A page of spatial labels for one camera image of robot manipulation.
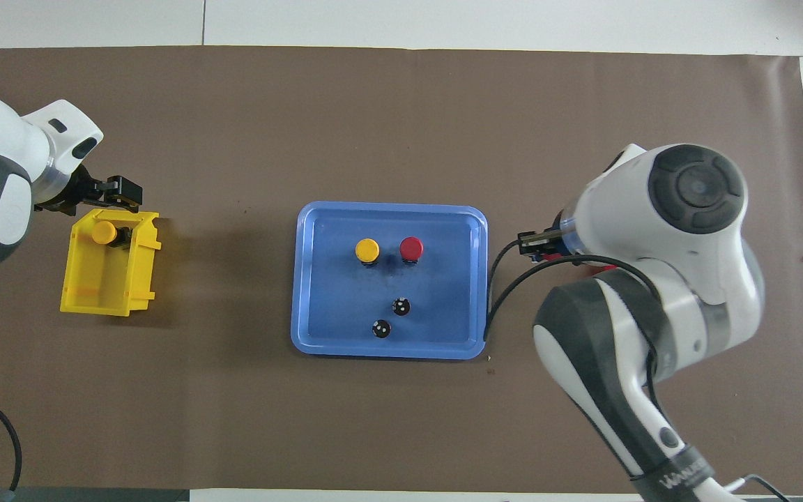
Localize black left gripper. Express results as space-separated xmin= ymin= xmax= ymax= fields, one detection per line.
xmin=34 ymin=166 xmax=143 ymax=213

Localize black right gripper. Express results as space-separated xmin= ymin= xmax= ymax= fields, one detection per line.
xmin=519 ymin=227 xmax=569 ymax=262

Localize blue plastic tray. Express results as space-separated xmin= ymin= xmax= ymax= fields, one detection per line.
xmin=291 ymin=201 xmax=489 ymax=360

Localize red plastic bin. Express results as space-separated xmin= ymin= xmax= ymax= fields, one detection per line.
xmin=541 ymin=252 xmax=618 ymax=273

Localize yellow plastic bin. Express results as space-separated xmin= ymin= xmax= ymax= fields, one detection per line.
xmin=60 ymin=209 xmax=163 ymax=317

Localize brown paper table mat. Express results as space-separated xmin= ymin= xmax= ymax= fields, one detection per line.
xmin=0 ymin=46 xmax=803 ymax=492

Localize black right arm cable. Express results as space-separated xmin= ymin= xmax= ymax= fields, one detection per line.
xmin=483 ymin=237 xmax=789 ymax=502

